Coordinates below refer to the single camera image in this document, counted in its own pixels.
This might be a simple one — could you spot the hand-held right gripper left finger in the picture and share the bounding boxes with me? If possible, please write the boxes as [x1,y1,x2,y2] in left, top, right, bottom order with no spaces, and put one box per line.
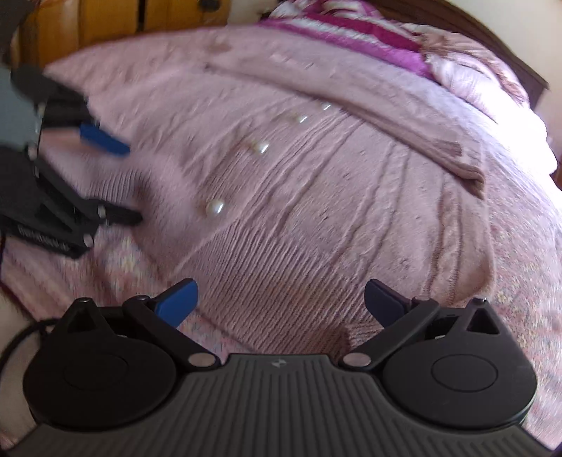
[55,278,220,369]

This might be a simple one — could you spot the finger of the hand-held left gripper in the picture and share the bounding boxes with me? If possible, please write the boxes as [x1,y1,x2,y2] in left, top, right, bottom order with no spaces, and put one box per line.
[31,158,143,247]
[11,65,131,156]

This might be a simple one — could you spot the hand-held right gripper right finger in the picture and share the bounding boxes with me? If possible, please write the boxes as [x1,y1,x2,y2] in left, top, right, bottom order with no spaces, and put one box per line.
[340,279,512,369]

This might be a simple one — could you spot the pink cable-knit cardigan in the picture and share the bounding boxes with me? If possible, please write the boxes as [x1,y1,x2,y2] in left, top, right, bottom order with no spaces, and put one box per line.
[41,26,497,356]

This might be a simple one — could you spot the wooden wardrobe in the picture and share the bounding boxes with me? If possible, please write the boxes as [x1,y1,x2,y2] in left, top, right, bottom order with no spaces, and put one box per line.
[11,0,231,66]

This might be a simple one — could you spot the pink ruffled pillow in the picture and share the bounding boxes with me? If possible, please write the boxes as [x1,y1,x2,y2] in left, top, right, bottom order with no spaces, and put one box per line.
[395,22,528,102]

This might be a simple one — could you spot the purple striped quilt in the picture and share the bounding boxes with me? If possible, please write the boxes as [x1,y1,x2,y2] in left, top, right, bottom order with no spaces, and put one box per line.
[259,0,435,82]

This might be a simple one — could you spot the dark wooden headboard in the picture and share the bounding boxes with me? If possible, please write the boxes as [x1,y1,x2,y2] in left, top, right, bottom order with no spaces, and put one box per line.
[378,0,551,108]

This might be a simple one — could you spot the black cable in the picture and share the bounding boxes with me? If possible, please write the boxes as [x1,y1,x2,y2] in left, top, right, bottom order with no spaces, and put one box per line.
[0,318,60,379]

